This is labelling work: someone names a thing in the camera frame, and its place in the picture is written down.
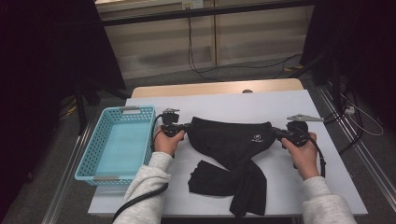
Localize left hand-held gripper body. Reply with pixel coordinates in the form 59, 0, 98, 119
160, 107, 188, 138

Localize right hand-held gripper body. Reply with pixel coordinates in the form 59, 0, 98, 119
279, 113, 325, 148

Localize black pants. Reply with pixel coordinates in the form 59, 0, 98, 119
185, 116, 278, 217

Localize light blue plastic basket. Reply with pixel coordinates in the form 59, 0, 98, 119
74, 105, 159, 187

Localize person's left hand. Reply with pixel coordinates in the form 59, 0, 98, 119
153, 125, 187, 157

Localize person's right hand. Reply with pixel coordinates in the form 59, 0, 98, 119
280, 132, 320, 182

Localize white table cover board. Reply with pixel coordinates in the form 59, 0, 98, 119
88, 89, 369, 217

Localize light wooden table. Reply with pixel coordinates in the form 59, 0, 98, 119
130, 77, 304, 99

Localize black metal stand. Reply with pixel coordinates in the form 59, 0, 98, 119
288, 52, 344, 106
74, 80, 132, 136

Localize black curtain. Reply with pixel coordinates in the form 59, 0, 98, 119
0, 0, 127, 216
300, 0, 396, 132

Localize black metal beam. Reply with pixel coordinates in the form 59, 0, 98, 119
101, 0, 316, 27

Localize right hand-held gripper black cable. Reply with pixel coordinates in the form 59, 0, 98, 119
306, 134, 327, 179

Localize hand-held gripper black cable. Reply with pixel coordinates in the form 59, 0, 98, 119
111, 113, 170, 224
306, 134, 327, 179

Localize black floor cable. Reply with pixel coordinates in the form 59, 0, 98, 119
321, 90, 365, 156

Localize black hanging wall cable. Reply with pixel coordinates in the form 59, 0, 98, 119
186, 17, 303, 82

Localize aluminium floor rail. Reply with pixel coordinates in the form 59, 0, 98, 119
317, 85, 396, 203
41, 122, 94, 224

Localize white floor cable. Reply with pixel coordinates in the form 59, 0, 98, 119
340, 92, 385, 137

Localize left hand-held gripper black cable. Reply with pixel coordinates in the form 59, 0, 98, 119
111, 113, 170, 224

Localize white wall socket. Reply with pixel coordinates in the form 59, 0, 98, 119
181, 0, 204, 9

